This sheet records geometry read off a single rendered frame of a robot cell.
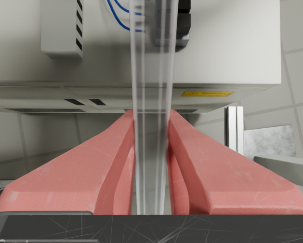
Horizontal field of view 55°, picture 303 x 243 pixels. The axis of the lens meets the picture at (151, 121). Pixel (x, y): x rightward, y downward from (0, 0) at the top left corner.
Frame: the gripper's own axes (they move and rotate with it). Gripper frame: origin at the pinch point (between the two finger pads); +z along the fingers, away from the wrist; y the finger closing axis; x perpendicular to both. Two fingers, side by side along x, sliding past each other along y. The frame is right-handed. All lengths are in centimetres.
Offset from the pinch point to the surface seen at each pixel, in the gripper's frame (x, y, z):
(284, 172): 53, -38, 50
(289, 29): 29, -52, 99
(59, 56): 9.9, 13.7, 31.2
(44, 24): 5.2, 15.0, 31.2
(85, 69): 12.2, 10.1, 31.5
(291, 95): 48, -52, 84
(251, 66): 12.1, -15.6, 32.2
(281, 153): 64, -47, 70
